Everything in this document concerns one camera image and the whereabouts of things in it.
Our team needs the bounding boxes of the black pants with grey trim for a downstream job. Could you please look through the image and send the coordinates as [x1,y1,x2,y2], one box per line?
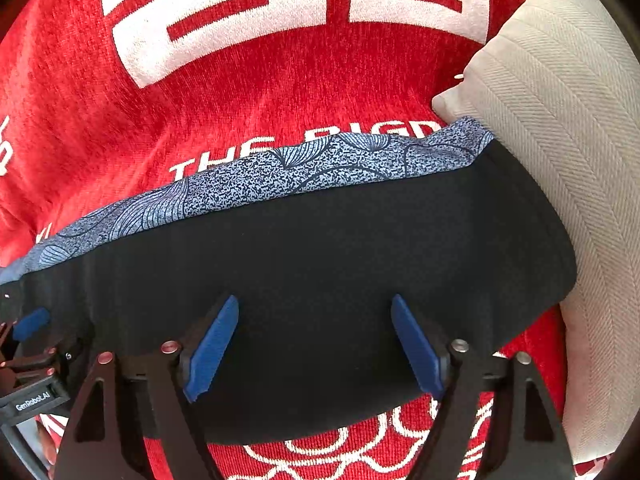
[1,118,577,444]

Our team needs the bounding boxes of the red bedspread with white characters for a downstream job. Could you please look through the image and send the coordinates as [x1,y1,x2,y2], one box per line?
[0,0,614,480]

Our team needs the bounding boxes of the beige herringbone pillow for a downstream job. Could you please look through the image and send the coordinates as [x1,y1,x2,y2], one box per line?
[432,0,639,463]

